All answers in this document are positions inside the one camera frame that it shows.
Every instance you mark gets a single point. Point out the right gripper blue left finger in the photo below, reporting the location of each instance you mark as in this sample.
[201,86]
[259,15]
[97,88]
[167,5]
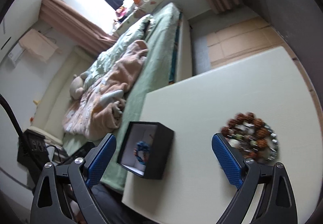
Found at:
[57,184]

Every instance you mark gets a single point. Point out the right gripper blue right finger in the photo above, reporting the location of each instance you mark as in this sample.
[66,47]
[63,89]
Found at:
[277,202]

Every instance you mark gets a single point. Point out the black jewelry box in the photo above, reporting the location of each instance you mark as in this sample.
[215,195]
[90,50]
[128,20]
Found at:
[145,149]

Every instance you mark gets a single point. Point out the black digital clock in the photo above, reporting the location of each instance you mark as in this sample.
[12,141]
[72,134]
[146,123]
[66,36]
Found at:
[32,150]

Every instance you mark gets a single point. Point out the pink fleece blanket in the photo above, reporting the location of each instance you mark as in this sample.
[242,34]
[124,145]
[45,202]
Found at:
[100,109]

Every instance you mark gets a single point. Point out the white plush toy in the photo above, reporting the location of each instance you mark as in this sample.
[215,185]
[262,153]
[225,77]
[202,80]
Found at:
[76,88]

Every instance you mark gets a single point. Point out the pink left curtain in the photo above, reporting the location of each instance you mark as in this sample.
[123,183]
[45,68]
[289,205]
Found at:
[69,22]

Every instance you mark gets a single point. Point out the green bed mattress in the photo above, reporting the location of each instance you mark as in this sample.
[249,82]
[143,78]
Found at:
[156,73]

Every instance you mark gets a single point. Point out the light green quilt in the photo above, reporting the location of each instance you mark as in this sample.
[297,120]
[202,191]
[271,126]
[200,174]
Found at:
[107,59]

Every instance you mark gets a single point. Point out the floral window seat cushion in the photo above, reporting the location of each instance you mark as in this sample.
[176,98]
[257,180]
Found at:
[133,14]

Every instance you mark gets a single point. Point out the dark wardrobe doors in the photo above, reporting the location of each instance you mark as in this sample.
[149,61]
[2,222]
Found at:
[299,22]

